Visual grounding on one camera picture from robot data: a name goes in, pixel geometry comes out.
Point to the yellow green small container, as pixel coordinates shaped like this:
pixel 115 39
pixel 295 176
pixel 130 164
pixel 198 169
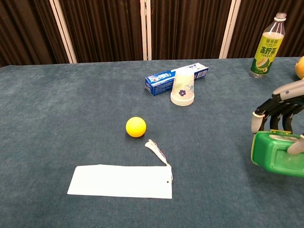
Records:
pixel 266 152

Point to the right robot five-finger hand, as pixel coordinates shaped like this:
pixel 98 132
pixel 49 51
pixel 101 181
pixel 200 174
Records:
pixel 285 95

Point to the stacked floral paper cups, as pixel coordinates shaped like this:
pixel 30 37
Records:
pixel 183 90

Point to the teal tablecloth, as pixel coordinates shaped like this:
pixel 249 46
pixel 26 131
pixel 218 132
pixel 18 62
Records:
pixel 59 118

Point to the yellow ball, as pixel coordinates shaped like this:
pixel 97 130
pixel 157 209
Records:
pixel 135 127

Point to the white paper bookmark with tassel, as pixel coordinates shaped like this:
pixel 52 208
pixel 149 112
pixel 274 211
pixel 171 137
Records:
pixel 118 181

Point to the dark curtain screen panel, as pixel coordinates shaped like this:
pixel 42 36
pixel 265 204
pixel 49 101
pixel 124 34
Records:
pixel 23 28
pixel 254 21
pixel 187 28
pixel 102 28

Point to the blue toothpaste box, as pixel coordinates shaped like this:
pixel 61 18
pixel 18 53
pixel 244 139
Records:
pixel 159 82

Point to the yellow plush duck toy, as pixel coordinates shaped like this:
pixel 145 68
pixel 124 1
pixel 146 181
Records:
pixel 300 69

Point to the green label tea bottle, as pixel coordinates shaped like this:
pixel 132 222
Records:
pixel 264 59

